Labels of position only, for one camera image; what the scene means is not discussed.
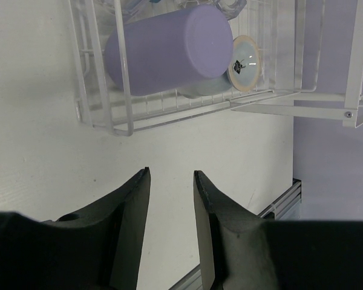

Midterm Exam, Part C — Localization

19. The purple tumbler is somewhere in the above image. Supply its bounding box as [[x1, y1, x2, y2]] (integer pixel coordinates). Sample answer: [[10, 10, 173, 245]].
[[104, 4, 234, 97]]

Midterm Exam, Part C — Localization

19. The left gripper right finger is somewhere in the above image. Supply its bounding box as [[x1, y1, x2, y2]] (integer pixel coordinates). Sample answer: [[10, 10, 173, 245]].
[[194, 170, 363, 289]]

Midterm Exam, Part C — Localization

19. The clear glass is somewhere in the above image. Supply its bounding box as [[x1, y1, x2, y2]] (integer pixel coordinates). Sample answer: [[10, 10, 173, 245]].
[[174, 0, 249, 22], [120, 0, 149, 19]]

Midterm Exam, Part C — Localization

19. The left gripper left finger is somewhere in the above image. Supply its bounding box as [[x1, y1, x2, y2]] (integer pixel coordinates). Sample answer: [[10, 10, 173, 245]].
[[0, 168, 151, 289]]

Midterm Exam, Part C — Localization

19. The white wire dish rack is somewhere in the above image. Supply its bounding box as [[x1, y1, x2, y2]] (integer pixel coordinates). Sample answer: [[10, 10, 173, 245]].
[[69, 1, 319, 136]]

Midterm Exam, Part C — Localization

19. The clear acrylic plate holder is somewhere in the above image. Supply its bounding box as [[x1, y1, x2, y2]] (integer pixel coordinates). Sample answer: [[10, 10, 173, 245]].
[[231, 1, 363, 129]]

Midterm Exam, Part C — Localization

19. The pale blue teacup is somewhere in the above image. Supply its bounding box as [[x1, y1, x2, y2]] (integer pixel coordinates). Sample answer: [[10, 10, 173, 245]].
[[178, 35, 261, 99]]

